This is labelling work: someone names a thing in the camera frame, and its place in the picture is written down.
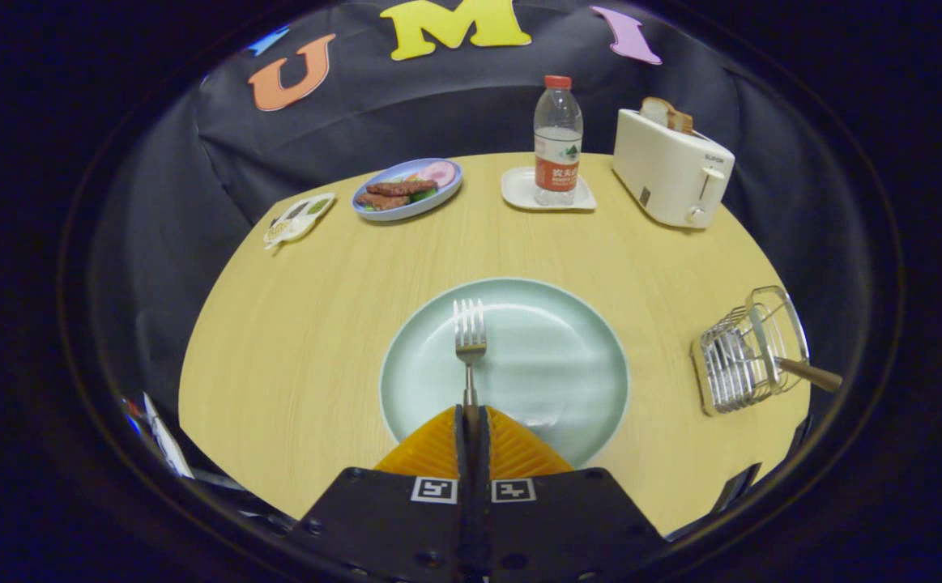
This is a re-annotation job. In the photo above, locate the blue oval plate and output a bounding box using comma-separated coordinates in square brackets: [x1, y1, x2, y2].
[352, 158, 464, 222]

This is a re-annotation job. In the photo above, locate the clear water bottle red cap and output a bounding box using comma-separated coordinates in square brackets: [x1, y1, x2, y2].
[533, 74, 584, 206]

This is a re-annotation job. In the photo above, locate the grilled meat with vegetables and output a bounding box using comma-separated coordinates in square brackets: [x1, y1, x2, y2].
[356, 162, 457, 213]

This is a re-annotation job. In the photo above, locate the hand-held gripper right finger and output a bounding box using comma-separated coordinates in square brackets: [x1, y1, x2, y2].
[475, 405, 670, 583]

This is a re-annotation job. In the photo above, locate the metal wire basket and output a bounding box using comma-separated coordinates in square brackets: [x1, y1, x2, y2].
[690, 285, 812, 417]

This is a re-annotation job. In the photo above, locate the light green round plate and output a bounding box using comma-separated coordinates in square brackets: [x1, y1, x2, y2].
[379, 277, 631, 469]

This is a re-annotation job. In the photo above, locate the black table edge clamp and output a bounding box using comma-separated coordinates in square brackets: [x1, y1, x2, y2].
[669, 463, 763, 542]

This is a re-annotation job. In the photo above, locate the white toaster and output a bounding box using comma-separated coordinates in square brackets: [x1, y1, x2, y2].
[612, 108, 736, 230]

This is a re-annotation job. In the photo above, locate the white square coaster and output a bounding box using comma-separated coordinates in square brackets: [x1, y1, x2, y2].
[501, 166, 598, 213]

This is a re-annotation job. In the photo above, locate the metal spoon with brown handle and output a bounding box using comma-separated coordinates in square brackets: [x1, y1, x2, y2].
[744, 301, 844, 394]

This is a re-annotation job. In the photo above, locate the metal fork with brown handle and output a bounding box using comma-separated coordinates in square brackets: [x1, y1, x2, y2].
[453, 299, 488, 422]

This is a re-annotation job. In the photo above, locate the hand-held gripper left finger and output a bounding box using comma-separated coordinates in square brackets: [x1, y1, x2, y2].
[288, 405, 475, 583]

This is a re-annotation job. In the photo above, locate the white divided sauce dish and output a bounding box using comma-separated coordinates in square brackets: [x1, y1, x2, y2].
[263, 192, 337, 249]

